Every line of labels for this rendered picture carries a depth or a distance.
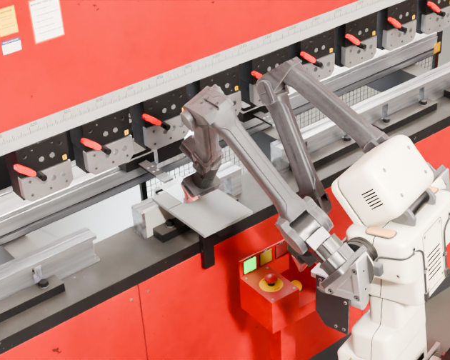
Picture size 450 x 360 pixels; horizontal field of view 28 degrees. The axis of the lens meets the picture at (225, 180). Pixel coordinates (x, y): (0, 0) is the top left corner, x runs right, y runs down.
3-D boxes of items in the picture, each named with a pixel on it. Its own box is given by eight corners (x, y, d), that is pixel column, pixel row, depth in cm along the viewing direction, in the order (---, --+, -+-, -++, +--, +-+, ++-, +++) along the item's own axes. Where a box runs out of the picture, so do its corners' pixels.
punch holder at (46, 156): (26, 204, 240) (15, 151, 232) (11, 191, 246) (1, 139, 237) (74, 183, 248) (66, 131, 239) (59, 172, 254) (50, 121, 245)
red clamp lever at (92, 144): (86, 139, 239) (113, 150, 246) (78, 133, 242) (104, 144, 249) (83, 145, 239) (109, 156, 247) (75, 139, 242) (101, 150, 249)
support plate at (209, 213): (204, 238, 255) (204, 235, 254) (152, 200, 273) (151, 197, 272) (253, 213, 264) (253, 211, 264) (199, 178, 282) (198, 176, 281)
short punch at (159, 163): (158, 169, 271) (156, 142, 265) (155, 167, 272) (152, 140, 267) (186, 158, 276) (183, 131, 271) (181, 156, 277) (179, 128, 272)
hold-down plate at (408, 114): (381, 136, 322) (382, 128, 321) (371, 131, 326) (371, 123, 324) (437, 109, 337) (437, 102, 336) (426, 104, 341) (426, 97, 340)
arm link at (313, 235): (318, 255, 208) (335, 240, 209) (288, 223, 209) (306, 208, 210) (312, 260, 217) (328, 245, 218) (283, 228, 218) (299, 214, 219)
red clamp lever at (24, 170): (19, 166, 229) (48, 176, 236) (11, 160, 232) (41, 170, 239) (16, 172, 229) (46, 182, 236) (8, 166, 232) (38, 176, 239)
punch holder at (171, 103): (148, 152, 261) (143, 102, 252) (133, 142, 266) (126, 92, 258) (190, 135, 268) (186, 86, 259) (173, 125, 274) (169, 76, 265)
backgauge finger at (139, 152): (153, 191, 278) (151, 178, 275) (108, 160, 296) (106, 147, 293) (184, 178, 284) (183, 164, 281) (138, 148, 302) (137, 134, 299)
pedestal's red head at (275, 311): (272, 334, 268) (271, 287, 259) (240, 307, 279) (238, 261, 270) (323, 306, 278) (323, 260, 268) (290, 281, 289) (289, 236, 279)
